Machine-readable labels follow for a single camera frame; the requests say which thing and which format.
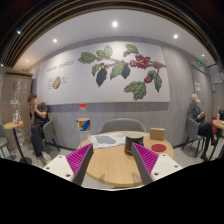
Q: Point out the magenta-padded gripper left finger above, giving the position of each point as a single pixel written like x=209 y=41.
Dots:
x=58 y=166

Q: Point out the small clear bottle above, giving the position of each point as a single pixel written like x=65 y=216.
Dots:
x=16 y=117

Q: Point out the coffee branch wall mural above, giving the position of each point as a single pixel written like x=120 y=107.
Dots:
x=76 y=83

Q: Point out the small wooden box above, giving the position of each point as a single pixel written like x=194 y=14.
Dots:
x=157 y=134

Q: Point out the clear red-capped drink bottle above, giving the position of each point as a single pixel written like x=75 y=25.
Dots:
x=83 y=125

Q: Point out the grey upholstered chair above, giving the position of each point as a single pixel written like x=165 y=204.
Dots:
x=121 y=126
x=2 y=135
x=49 y=131
x=191 y=128

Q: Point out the white paper notice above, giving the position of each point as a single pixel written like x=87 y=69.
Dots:
x=197 y=86

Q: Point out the wall notice board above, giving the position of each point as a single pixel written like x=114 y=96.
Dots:
x=215 y=74

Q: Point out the small round wooden side table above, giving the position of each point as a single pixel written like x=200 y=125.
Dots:
x=13 y=125

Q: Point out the flat round red coaster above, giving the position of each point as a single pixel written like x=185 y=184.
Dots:
x=158 y=148

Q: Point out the green exit sign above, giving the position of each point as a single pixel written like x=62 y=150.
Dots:
x=199 y=63

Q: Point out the dark mug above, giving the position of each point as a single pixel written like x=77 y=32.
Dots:
x=132 y=138

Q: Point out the person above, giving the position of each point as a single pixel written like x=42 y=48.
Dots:
x=38 y=126
x=196 y=115

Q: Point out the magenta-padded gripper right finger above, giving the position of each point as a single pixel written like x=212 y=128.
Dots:
x=165 y=165

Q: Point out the recessed ceiling lights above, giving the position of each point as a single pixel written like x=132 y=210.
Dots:
x=115 y=24

